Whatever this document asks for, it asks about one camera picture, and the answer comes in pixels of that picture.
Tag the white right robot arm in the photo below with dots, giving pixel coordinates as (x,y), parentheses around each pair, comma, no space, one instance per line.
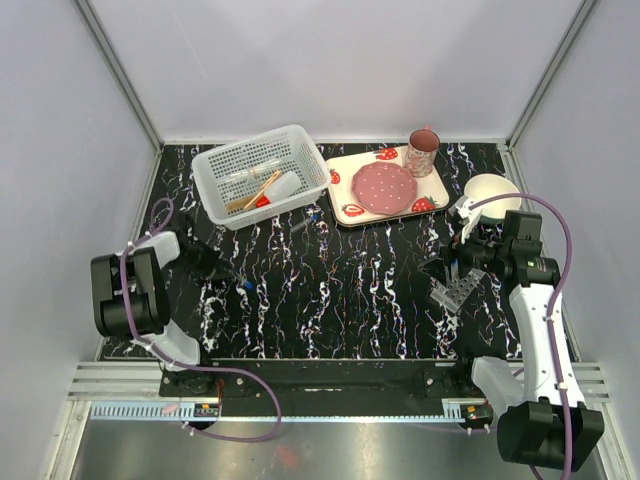
(542,419)

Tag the clear plastic funnel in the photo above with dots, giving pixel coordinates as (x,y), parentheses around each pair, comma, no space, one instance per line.
(251,172)

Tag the white perforated plastic basket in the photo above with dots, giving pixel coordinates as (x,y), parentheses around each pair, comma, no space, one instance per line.
(297,152)

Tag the controller box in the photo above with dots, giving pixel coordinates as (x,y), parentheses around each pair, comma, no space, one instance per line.
(478,415)
(207,410)

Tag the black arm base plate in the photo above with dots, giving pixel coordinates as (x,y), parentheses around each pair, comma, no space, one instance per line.
(331,389)

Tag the pink patterned mug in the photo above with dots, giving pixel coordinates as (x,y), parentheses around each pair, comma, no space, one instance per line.
(422,148)

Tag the pink dotted plate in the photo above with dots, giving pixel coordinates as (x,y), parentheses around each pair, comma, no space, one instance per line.
(384,188)

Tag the white squeeze bottle red cap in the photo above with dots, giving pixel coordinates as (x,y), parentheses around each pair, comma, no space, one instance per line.
(282,188)

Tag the clear test tube rack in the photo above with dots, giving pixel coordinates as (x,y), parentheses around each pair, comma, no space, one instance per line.
(452,296)

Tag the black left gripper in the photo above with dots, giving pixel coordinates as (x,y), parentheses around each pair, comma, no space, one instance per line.
(218,271)

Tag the white paper bowl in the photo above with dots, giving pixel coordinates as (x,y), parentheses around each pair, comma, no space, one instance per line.
(483,186)

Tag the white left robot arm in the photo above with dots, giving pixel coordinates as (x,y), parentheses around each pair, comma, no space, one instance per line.
(130,301)

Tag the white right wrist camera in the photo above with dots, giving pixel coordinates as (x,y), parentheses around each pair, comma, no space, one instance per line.
(465,218)

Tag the left controller box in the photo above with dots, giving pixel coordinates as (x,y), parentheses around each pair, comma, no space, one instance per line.
(207,410)

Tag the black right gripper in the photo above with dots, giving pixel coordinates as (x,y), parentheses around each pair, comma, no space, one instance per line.
(436,267)

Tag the wooden test tube clamp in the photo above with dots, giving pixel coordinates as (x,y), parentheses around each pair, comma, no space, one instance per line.
(275,176)

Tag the right controller box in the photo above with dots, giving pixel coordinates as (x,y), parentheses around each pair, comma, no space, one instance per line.
(478,415)

